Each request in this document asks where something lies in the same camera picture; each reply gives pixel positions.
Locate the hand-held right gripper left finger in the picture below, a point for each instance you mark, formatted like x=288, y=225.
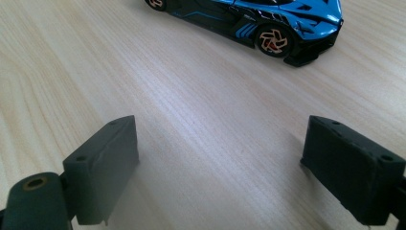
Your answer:
x=102, y=169

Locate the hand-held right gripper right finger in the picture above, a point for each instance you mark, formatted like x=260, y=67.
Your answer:
x=354, y=172

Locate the blue and black toy car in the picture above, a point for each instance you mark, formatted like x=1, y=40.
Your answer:
x=287, y=19

